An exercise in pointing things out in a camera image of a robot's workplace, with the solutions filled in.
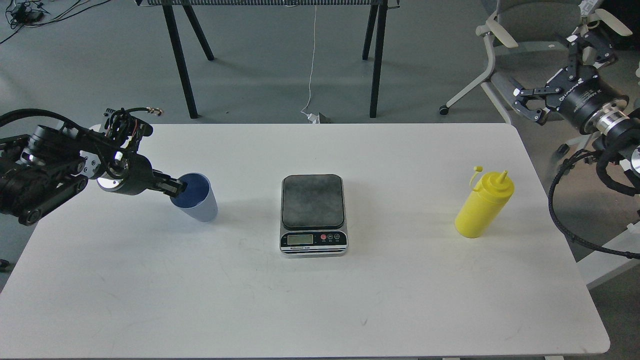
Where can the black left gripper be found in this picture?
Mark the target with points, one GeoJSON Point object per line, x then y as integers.
{"type": "Point", "coordinates": [139, 176]}

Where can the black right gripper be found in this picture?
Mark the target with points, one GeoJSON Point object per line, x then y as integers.
{"type": "Point", "coordinates": [577, 91]}

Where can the blue ribbed plastic cup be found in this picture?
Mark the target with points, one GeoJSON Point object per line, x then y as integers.
{"type": "Point", "coordinates": [197, 200]}

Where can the yellow squeeze bottle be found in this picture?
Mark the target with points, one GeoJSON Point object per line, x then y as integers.
{"type": "Point", "coordinates": [488, 196]}

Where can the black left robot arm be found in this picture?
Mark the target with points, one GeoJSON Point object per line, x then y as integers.
{"type": "Point", "coordinates": [43, 170]}

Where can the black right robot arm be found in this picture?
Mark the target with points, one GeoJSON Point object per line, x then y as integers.
{"type": "Point", "coordinates": [616, 156]}

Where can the black digital kitchen scale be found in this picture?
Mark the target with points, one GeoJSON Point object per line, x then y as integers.
{"type": "Point", "coordinates": [313, 216]}

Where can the grey office chair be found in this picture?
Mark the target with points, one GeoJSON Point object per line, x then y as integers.
{"type": "Point", "coordinates": [523, 40]}

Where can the white power adapter on floor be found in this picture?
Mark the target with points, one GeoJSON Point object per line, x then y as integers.
{"type": "Point", "coordinates": [318, 119]}

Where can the black trestle table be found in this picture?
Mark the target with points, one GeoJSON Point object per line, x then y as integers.
{"type": "Point", "coordinates": [292, 38]}

